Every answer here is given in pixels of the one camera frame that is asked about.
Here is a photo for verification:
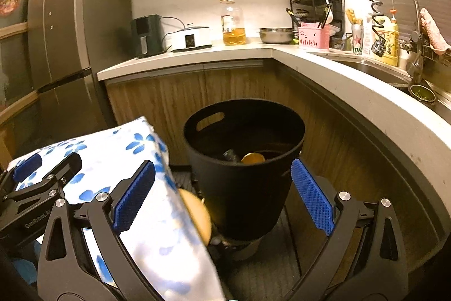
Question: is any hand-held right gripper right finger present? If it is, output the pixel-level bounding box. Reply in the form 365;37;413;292
285;158;409;301

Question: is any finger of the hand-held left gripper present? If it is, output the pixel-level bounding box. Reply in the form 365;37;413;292
3;152;82;203
0;153;43;189

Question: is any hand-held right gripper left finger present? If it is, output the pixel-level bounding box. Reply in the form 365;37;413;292
37;160;159;301

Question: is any red paper cup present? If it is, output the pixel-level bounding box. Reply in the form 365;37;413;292
241;152;266;165

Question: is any black trash bin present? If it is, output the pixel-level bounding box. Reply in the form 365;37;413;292
183;98;306;241

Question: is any black plastic bag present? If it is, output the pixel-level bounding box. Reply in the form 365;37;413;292
222;148;244;162

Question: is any person's left hand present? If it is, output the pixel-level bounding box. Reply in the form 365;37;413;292
12;241;41;287

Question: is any blue floral tablecloth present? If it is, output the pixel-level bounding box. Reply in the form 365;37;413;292
7;116;226;301

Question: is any round yellow stool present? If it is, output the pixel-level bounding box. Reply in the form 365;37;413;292
178;189;212;247

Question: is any wooden kitchen counter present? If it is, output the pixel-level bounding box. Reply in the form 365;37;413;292
97;42;451;252

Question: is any wooden glass door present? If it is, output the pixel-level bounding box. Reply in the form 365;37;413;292
0;0;57;164

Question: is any dark grey refrigerator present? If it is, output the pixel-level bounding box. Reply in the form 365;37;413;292
26;0;132;146

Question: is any steel sink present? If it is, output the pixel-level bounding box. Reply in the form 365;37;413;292
338;59;451;111

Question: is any steel sink strainer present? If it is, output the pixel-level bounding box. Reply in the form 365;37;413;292
409;84;435;104

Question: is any black air fryer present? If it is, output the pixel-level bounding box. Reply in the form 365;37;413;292
130;14;164;58

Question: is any pink utensil basket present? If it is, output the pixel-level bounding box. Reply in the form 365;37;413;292
298;23;332;50

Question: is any silver drink can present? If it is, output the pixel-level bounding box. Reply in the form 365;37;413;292
351;23;364;55

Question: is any red round door decoration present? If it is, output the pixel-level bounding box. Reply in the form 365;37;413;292
0;0;23;17

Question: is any steel bowl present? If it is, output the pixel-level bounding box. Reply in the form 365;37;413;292
257;27;295;44

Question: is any white slow cooker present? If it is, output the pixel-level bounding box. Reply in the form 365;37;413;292
171;23;213;52

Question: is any yellow detergent bottle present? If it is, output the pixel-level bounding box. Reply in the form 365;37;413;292
377;9;400;67

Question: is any white plastic bottle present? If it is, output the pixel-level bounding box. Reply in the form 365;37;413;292
362;14;376;56

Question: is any cooking oil bottle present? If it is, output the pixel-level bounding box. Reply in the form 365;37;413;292
220;0;247;47

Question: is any black dish rack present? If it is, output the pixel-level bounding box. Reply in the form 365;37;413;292
289;0;346;39

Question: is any pink cloth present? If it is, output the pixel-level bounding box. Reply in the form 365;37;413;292
419;8;451;51

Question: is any steel kitchen faucet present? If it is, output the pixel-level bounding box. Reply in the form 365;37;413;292
367;0;425;85

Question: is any black power cable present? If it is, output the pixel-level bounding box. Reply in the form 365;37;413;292
162;17;184;51

